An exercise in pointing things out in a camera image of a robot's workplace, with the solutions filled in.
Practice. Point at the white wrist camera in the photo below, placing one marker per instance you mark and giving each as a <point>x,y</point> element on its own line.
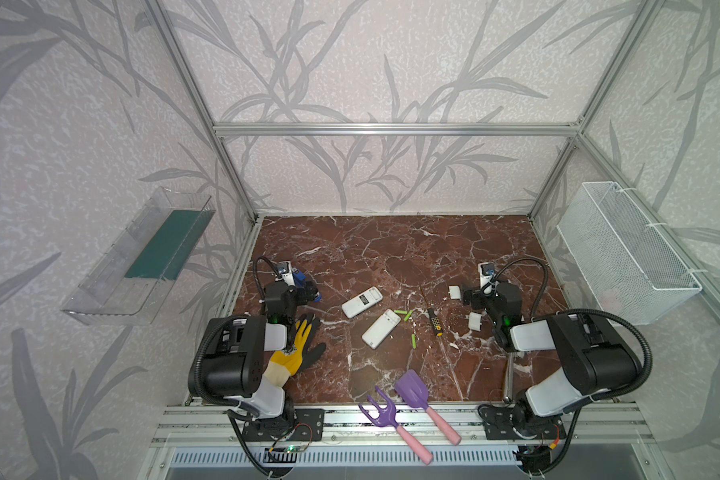
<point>487,273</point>
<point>285,272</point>

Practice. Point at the aluminium frame profiles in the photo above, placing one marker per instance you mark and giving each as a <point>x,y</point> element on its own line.
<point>575,132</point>

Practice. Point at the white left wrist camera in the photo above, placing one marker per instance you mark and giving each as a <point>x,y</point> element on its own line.
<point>285,272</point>

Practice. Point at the white remote with red buttons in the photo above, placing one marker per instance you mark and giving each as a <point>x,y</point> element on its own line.
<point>362,302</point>

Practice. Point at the yellow black work glove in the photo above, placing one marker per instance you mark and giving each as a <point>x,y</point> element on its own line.
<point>303,354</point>

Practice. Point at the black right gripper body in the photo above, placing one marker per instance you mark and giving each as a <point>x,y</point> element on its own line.
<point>475,297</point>

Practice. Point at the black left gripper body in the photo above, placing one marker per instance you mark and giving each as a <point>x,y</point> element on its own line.
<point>300,288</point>

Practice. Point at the black yellow screwdriver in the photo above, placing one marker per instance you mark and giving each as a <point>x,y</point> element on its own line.
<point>432,315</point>

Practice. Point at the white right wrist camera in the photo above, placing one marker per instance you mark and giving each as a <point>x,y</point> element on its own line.
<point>487,273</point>

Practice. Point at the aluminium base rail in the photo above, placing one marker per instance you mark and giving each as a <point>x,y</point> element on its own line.
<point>606,436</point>

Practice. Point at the clear acrylic wall shelf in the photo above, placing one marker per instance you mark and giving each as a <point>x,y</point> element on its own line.
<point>130,283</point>

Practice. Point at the white air conditioner remote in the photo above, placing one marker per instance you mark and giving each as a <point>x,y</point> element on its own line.
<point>381,329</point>

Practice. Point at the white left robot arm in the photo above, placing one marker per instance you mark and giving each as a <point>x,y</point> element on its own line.
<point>244,361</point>

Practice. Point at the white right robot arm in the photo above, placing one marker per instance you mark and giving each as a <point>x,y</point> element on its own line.
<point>601,355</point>

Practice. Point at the purple garden shovel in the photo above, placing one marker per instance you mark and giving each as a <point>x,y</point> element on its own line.
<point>414,392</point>

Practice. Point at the blue stapler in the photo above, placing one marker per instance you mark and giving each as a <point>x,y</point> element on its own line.
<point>300,281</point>

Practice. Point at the white wire mesh basket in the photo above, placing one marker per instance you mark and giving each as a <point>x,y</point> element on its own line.
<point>627,263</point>

